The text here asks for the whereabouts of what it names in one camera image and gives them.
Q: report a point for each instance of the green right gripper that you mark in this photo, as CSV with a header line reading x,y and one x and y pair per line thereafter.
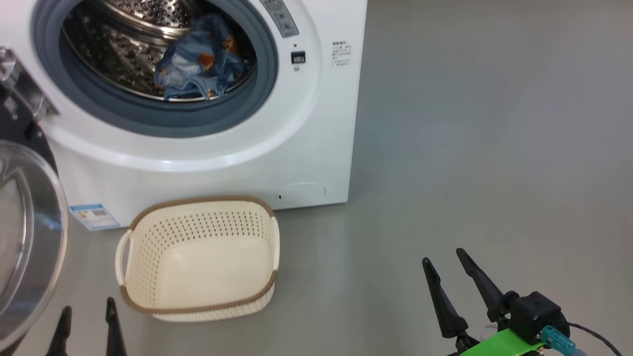
x,y
499,345

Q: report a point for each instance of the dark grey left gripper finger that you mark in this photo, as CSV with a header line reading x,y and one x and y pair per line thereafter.
x,y
62,336
114,336

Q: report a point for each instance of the black round glass washer door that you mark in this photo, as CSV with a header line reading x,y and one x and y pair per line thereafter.
x,y
29,222

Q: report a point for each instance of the blue cartoon print garment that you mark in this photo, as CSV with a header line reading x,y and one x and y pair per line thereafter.
x,y
222,54

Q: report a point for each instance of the white front-load washing machine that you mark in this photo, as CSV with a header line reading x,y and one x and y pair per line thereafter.
x,y
316,123

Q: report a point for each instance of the stainless steel washing machine drum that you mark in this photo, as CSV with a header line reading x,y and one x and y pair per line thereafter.
x,y
118,49

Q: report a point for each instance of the cream perforated laundry basket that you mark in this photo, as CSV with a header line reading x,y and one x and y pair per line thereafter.
x,y
198,257

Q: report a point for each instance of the blue energy label sticker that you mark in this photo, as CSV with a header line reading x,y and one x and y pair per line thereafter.
x,y
94,217

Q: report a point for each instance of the round white filter cover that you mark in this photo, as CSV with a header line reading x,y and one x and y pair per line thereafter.
x,y
301,192

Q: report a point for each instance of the small printed text sticker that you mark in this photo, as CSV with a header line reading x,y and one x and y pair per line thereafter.
x,y
342,53

